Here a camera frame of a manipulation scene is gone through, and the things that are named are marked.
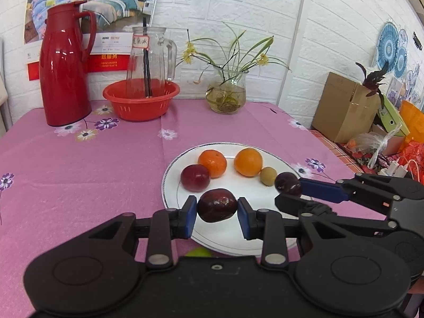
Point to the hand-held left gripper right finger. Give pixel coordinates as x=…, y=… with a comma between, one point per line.
x=243, y=218

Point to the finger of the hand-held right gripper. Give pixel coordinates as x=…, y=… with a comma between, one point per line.
x=323, y=190
x=298, y=203

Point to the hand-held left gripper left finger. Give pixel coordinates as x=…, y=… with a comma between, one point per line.
x=190, y=217

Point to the dark purple plum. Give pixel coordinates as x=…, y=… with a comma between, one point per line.
x=287, y=184

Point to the dark red apple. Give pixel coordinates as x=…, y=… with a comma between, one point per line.
x=217, y=205

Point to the white plate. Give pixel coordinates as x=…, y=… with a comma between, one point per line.
x=230, y=180

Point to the small brown kiwi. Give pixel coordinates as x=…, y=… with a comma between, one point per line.
x=268, y=176

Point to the orange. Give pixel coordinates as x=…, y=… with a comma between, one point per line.
x=248, y=161

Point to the tangerine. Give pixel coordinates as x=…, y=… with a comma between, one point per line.
x=212, y=163

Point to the green apple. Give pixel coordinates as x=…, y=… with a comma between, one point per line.
x=198, y=252

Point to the red plaid cloth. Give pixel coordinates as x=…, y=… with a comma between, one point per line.
x=338, y=154

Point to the clear plastic bag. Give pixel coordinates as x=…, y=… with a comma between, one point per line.
x=367, y=142

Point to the white power strip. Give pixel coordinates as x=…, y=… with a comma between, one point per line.
x=396, y=169

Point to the cardboard box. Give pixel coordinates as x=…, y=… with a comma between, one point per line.
x=341, y=109

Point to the red patterned bag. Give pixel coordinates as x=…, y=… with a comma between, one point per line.
x=414, y=152

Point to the green box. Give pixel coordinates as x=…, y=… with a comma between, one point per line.
x=392, y=116

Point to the pink floral tablecloth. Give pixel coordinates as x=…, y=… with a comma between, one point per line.
x=82, y=179

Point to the orange bag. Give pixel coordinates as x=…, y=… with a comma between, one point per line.
x=412, y=119

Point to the purple leaf plant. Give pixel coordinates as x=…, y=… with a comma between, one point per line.
x=374, y=81

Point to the red plastic basket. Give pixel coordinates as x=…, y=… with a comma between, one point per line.
x=139, y=107

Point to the medium blue decorative plate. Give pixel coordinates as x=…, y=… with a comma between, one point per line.
x=400, y=62

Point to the glass pitcher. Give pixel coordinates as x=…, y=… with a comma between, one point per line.
x=155, y=66

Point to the black straw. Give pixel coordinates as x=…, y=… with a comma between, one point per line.
x=146, y=66

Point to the large blue decorative plate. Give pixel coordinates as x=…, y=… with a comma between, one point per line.
x=387, y=44

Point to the glass vase with plant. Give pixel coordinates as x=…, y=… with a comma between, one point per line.
x=188, y=54

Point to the small blue decorative plate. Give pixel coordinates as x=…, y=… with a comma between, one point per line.
x=402, y=39

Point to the red thermos jug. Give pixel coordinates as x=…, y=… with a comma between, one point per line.
x=63, y=73

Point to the small wall picture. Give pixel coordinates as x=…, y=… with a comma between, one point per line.
x=394, y=91

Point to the black wall hook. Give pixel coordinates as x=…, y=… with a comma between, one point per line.
x=416, y=41

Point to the wall poster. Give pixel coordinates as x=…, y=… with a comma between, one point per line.
x=112, y=0

